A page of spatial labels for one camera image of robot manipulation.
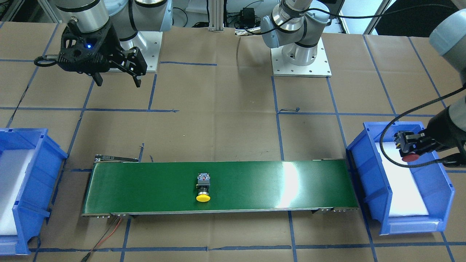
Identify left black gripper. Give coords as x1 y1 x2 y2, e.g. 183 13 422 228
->
394 106 465 156

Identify white foam pad source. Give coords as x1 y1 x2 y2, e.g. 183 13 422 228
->
375 142 429 217

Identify empty blue bin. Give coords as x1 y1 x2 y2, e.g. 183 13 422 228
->
0 128 68 256

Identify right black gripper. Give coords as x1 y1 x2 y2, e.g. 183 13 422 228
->
56 19 147 88

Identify green conveyor belt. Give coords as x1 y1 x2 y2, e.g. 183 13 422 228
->
82 159 358 216

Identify white foam pad destination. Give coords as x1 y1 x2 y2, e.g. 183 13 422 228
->
0 149 35 236

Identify red black conveyor wires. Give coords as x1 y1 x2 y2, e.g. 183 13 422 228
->
80 215 124 262

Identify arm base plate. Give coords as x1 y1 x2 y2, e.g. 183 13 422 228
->
270 38 332 78
94 31 163 73

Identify red push button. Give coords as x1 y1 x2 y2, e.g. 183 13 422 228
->
394 131 421 162

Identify yellow push button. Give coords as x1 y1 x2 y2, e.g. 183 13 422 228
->
196 172 211 202

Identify black braided cable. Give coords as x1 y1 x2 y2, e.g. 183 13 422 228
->
379 84 466 168

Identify aluminium frame post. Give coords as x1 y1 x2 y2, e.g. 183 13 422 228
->
206 0 227 32

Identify blue bin with buttons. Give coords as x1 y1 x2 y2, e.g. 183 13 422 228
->
348 122 455 235

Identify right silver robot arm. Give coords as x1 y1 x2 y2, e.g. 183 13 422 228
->
45 0 173 87

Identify black power adapter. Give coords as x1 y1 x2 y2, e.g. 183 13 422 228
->
239 7 256 28

